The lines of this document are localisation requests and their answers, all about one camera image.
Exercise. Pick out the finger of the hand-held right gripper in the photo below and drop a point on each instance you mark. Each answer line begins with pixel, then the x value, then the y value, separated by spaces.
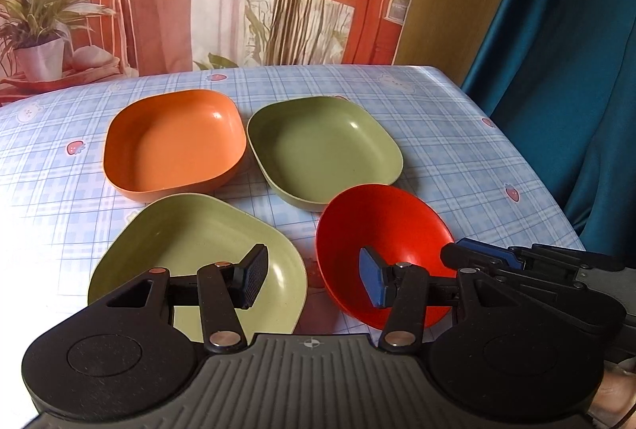
pixel 454 256
pixel 489 247

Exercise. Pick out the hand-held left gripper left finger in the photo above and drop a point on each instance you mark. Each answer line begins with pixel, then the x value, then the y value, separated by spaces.
pixel 251 279

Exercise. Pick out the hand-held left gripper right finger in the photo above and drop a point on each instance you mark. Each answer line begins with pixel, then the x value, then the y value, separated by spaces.
pixel 371 277

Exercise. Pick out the red round bowl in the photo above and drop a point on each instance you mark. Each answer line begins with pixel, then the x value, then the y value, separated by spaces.
pixel 392 220

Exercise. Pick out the light green square plate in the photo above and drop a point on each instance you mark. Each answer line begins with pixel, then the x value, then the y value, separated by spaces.
pixel 174 235

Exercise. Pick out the dark green square bowl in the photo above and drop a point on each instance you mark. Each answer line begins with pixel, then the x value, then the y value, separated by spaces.
pixel 318 155

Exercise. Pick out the orange square bowl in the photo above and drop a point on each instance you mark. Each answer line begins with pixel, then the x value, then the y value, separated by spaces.
pixel 174 145

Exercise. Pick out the blue plaid tablecloth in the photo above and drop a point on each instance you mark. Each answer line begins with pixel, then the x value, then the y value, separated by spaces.
pixel 447 150

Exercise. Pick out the teal curtain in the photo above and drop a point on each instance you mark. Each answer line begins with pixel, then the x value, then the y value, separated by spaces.
pixel 571 61

